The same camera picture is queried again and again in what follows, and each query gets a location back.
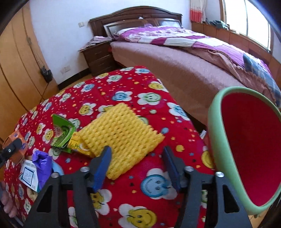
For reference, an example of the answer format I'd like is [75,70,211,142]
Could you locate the orange cardboard box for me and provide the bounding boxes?
[1,130,28,166]

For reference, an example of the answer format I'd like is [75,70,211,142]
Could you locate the white green medicine box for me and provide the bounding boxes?
[19,159,43,193]

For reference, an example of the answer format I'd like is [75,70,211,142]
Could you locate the purple plastic bag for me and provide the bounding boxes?
[32,150,52,190]

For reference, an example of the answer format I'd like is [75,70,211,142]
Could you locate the small yellow carton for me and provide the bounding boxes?
[67,132,95,158]

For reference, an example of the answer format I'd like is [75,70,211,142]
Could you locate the green mosquito coil box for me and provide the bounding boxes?
[50,114,76,153]

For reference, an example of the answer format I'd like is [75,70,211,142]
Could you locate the yellow foam fruit net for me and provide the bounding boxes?
[78,103,164,180]

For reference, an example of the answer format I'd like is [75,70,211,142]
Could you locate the green rimmed red trash bin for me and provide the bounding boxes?
[207,86,280,215]

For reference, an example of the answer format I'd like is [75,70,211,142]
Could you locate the person's hand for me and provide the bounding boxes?
[1,182,17,218]

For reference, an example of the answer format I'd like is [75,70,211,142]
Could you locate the red smiley flower tablecloth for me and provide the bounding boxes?
[15,66,214,227]

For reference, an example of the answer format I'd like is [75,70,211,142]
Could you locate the wooden wardrobe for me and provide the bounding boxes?
[1,3,59,142]

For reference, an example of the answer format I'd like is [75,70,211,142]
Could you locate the black hanging charger pouch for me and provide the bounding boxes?
[40,66,53,83]

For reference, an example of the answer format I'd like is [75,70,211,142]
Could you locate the dark wooden nightstand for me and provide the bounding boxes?
[80,41,120,76]

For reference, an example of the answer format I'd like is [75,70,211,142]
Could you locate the pink checked bedspread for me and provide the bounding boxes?
[183,48,280,108]

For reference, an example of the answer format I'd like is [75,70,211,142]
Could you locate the folded clothes on nightstand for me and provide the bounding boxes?
[79,36,112,52]

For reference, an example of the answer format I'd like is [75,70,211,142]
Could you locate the dark wooden bed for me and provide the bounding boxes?
[89,6,281,128]

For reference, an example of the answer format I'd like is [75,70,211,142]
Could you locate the blue plaid pillow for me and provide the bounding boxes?
[243,53,280,108]

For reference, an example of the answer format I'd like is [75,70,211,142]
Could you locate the purple striped quilt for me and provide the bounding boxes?
[113,26,273,73]

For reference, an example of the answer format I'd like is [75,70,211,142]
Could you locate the long wooden window cabinet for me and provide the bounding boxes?
[191,22,280,86]

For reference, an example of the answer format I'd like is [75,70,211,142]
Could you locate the clothes pile on cabinet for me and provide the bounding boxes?
[208,20,229,30]

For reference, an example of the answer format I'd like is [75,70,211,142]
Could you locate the red and cream curtain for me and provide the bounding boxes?
[189,0,207,23]

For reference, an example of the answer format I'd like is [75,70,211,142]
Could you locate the window with wooden frame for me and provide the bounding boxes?
[220,0,274,53]

